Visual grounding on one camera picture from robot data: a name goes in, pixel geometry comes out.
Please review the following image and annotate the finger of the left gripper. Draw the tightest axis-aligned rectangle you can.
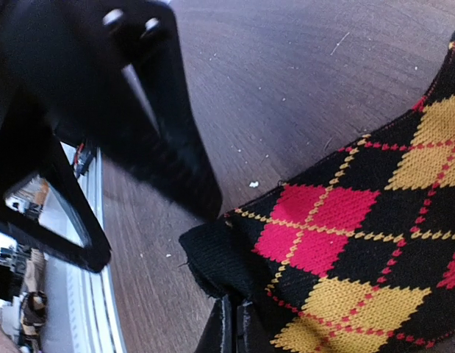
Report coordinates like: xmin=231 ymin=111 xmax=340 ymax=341
xmin=94 ymin=1 xmax=222 ymax=221
xmin=0 ymin=126 xmax=111 ymax=273

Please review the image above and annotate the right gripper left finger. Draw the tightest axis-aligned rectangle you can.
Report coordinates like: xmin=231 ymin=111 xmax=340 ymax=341
xmin=194 ymin=296 xmax=233 ymax=353

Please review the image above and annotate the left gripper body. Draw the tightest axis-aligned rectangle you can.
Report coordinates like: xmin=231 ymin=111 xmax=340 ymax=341
xmin=0 ymin=1 xmax=146 ymax=146

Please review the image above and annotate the aluminium front rail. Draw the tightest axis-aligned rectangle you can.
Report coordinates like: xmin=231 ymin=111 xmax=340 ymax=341
xmin=39 ymin=150 xmax=127 ymax=352

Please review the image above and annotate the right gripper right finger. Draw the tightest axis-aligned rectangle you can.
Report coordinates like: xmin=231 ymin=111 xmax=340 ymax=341
xmin=236 ymin=300 xmax=274 ymax=353

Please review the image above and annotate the argyle black red sock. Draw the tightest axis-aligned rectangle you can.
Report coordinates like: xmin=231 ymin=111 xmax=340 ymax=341
xmin=179 ymin=31 xmax=455 ymax=352

